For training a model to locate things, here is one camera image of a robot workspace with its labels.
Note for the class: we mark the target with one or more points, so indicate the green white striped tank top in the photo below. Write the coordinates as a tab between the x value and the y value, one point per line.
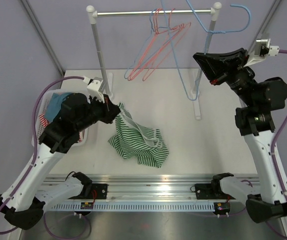
133	140

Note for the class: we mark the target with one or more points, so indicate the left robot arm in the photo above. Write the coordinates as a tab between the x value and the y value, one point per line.
182	144

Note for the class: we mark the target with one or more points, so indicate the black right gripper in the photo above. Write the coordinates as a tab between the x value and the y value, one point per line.
232	64

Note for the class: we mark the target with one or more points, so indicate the red white striped tank top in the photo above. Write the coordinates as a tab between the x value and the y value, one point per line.
43	121

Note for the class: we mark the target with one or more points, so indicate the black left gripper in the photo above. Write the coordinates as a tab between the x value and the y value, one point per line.
110	110

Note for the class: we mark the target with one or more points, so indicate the white plastic basket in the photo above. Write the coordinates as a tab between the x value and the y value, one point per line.
43	105

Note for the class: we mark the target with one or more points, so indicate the blue tank top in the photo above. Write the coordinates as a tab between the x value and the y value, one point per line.
54	105

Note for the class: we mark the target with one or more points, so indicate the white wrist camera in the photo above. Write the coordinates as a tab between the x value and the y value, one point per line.
263	48
95	87

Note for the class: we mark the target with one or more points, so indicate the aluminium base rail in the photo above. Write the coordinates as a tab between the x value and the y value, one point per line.
148	194

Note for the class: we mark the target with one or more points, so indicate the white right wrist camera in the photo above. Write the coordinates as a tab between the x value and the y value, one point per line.
263	48

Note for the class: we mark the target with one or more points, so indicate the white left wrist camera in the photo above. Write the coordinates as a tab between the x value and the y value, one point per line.
95	87

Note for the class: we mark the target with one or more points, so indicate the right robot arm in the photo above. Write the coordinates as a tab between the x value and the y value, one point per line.
256	126

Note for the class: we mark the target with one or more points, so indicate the white metal clothes rack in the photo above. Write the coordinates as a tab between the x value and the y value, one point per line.
93	15

